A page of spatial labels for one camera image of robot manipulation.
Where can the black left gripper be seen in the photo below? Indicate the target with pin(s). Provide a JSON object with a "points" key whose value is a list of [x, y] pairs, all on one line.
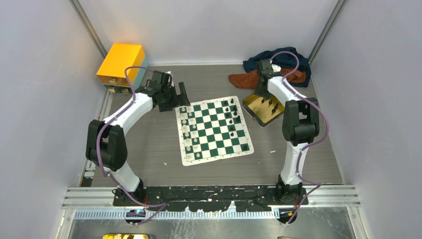
{"points": [[179, 100]]}

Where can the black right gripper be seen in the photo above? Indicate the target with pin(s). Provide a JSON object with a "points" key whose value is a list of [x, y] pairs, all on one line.
{"points": [[258, 93]]}

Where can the gold metal tin tray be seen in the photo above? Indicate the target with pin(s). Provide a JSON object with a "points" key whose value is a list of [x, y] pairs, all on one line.
{"points": [[263, 111]]}

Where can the green white chess mat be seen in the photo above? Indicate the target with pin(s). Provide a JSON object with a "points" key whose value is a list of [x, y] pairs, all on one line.
{"points": [[204, 134]]}

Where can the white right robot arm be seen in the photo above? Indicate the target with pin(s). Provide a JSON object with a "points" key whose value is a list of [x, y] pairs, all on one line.
{"points": [[300, 126]]}

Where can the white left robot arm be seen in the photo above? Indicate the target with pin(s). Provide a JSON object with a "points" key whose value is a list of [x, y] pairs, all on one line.
{"points": [[106, 143]]}

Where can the orange brown cloth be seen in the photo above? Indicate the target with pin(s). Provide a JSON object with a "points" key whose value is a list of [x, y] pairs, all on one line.
{"points": [[250, 80]]}

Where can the dark blue cloth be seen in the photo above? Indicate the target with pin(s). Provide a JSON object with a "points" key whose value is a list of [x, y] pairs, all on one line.
{"points": [[285, 61]]}

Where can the yellow teal drawer box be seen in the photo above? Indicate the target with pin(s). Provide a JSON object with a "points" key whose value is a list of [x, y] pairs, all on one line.
{"points": [[124, 63]]}

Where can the aluminium wall rail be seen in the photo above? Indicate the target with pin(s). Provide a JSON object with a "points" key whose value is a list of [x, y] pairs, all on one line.
{"points": [[82, 15], [334, 15]]}

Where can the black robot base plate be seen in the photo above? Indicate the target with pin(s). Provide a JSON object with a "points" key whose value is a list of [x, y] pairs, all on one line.
{"points": [[209, 198]]}

